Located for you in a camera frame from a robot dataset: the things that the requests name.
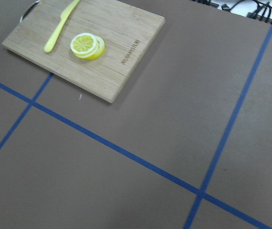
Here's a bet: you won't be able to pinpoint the lemon slices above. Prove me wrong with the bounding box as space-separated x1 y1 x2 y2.
70 33 105 60

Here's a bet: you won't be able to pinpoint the bamboo cutting board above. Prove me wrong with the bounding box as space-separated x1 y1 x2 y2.
2 0 165 103

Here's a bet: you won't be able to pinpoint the black power strip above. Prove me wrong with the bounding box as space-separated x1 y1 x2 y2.
246 12 272 24

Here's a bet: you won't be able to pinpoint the yellow plastic knife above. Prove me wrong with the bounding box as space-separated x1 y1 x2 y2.
43 0 80 53

